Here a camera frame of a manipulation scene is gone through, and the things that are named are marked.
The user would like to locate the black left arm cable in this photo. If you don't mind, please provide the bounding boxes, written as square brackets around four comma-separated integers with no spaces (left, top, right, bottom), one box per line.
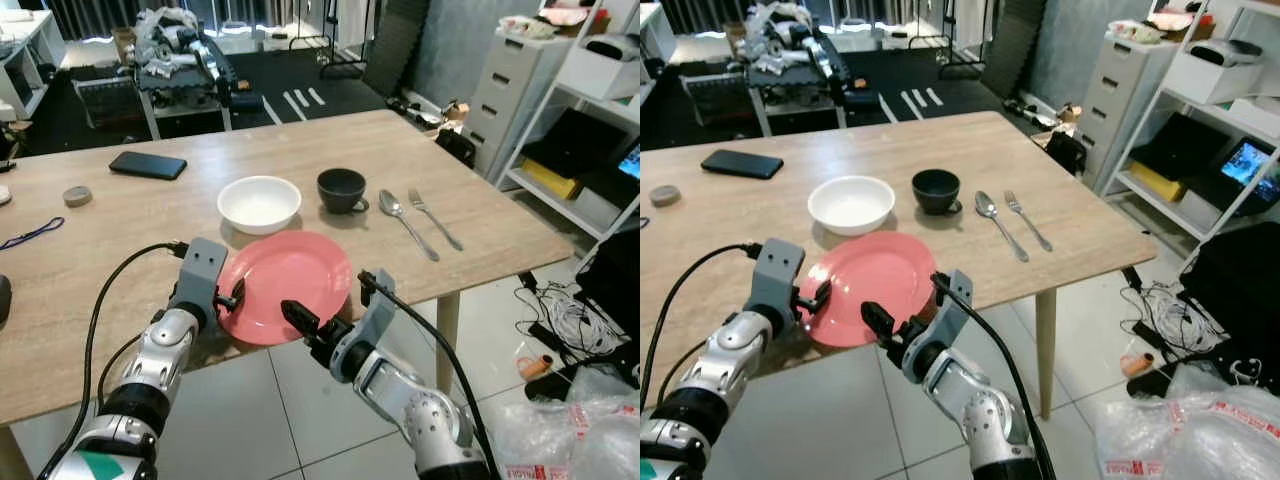
[38,240,191,480]
[640,242,766,401]

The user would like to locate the black backpack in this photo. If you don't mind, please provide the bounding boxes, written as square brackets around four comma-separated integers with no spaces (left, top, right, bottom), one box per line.
[1045,130,1088,176]
[435,128,477,169]

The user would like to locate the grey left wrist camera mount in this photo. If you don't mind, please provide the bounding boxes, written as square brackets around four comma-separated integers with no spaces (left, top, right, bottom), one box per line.
[752,238,807,321]
[170,238,229,321]

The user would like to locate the tangled white and black cables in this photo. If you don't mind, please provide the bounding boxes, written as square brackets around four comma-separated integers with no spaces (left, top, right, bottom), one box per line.
[1120,265,1216,356]
[515,270,611,356]

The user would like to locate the clear plastic bag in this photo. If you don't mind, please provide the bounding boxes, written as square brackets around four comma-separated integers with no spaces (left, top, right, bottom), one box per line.
[1092,360,1280,480]
[490,365,641,480]

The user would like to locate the wooden table leg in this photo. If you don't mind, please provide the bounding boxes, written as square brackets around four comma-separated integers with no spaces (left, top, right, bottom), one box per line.
[436,292,461,396]
[1035,288,1058,419]

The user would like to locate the silver metal fork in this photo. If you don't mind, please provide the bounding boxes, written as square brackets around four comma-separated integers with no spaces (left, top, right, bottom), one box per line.
[408,188,465,252]
[1003,190,1055,253]

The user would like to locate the white open shelf unit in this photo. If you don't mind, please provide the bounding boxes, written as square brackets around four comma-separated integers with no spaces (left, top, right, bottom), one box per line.
[0,10,67,121]
[640,3,677,66]

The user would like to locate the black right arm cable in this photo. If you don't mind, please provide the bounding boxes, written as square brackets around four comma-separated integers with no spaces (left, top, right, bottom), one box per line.
[930,270,1059,480]
[357,268,501,480]

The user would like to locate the white ceramic bowl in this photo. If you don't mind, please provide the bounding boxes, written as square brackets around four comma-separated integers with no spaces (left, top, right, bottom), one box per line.
[217,176,302,236]
[808,176,896,237]

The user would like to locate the yellow box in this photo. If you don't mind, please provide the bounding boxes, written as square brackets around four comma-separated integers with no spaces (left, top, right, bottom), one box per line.
[518,158,581,201]
[1128,160,1189,204]

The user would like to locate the white metal shelf rack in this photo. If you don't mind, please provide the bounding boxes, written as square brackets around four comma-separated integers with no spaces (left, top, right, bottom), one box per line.
[497,0,641,241]
[1105,0,1280,241]

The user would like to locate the grey robot on cart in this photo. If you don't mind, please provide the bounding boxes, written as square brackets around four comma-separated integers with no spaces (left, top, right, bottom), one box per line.
[745,8,881,111]
[135,8,266,116]

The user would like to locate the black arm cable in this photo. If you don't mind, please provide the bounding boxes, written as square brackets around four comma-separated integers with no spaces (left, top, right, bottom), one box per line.
[640,242,766,401]
[38,240,191,480]
[357,268,501,480]
[930,270,1059,480]

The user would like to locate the black cup with handle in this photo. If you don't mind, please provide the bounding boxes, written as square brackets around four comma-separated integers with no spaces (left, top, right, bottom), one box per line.
[317,168,371,215]
[911,168,963,216]

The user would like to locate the white printer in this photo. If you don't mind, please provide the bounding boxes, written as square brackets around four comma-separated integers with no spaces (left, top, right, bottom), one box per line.
[558,33,641,101]
[1163,38,1266,106]

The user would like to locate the white drawer cabinet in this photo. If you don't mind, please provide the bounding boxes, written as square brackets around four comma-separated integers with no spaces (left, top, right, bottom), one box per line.
[466,28,573,181]
[1078,30,1181,191]

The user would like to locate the blue cord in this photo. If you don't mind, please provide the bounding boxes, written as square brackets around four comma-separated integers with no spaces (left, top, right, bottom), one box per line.
[0,217,66,251]

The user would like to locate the black foam panel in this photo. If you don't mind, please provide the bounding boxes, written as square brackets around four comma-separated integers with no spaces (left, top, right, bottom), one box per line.
[980,0,1048,98]
[362,0,431,98]

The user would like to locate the white crumpled cloth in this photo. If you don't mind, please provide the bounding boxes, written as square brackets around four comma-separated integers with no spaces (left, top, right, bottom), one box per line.
[497,15,557,41]
[1107,20,1166,46]

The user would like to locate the black case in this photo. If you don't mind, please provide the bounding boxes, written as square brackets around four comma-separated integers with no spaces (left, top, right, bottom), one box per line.
[522,108,626,186]
[1130,112,1233,186]

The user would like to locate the pink round plate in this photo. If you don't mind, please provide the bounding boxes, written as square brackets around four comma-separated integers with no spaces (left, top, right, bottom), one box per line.
[215,231,354,347]
[797,232,939,349]

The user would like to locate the black suitcase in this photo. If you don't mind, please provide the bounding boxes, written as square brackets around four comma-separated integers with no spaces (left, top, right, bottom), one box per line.
[575,225,641,331]
[1180,222,1280,371]

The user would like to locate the black smartphone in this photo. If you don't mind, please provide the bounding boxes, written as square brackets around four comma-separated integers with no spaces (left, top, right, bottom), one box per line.
[700,149,784,180]
[109,151,188,181]

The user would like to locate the silver metal spoon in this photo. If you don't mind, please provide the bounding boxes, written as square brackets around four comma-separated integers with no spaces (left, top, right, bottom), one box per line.
[378,190,441,263]
[974,190,1031,264]

